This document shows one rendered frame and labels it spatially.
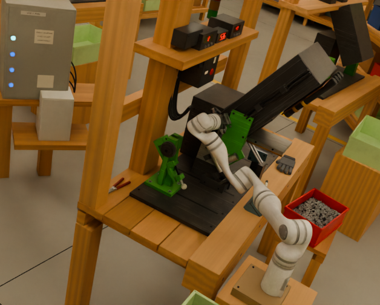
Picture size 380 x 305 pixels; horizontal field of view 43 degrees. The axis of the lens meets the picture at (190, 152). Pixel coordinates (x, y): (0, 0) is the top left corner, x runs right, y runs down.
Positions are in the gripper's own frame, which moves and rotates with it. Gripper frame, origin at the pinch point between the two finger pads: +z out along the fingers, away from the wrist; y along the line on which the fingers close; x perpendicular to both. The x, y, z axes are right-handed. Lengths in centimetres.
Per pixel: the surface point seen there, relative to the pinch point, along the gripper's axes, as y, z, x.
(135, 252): -55, 49, 107
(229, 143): -11.4, 2.8, 2.2
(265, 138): -15.5, 20.6, -10.4
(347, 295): -135, 111, 0
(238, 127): -5.7, 2.9, -4.7
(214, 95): 15.3, 18.6, 6.2
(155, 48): 36, -37, 4
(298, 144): -26, 85, -12
